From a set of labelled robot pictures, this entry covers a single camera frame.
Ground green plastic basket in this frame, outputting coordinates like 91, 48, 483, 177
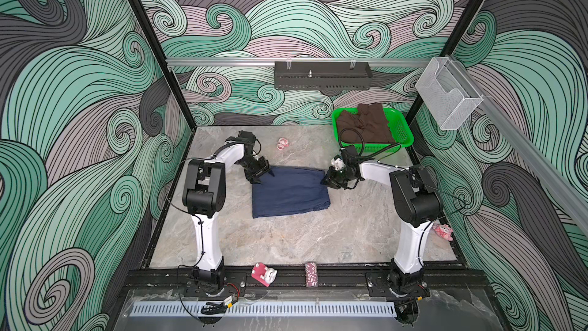
332, 107, 414, 156

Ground pink dotted cylinder block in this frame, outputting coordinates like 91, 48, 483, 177
305, 262, 318, 287

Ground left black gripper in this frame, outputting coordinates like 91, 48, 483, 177
237, 156, 273, 184

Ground small pink white toy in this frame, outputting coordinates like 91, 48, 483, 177
277, 138, 289, 151

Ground right aluminium side rail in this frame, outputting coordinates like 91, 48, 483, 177
448, 56, 587, 233

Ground pink white clip object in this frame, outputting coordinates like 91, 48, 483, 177
251, 262, 277, 287

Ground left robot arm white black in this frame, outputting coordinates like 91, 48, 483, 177
182, 130, 274, 289

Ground horizontal aluminium back rail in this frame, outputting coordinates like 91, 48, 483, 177
165, 57, 430, 68

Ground brown folded trousers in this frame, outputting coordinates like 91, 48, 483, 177
336, 104, 395, 144

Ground pink toy near right wall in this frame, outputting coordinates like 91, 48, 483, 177
433, 224, 453, 242

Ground dark blue denim trousers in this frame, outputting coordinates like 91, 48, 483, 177
252, 166, 331, 219

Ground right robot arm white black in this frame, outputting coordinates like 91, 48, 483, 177
321, 138, 443, 298

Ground black perforated wall shelf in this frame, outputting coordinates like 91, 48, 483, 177
273, 61, 374, 94

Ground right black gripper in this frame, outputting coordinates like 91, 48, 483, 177
318, 166, 355, 189

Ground clear plastic wall bin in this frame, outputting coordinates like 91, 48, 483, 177
416, 56, 483, 131

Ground white slotted cable duct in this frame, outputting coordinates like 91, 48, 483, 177
130, 300, 397, 318

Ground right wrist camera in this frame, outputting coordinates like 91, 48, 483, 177
331, 145, 359, 171

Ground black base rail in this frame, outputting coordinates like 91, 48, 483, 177
121, 264, 488, 297

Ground red black wire bundle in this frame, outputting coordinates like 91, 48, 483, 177
200, 282, 242, 316

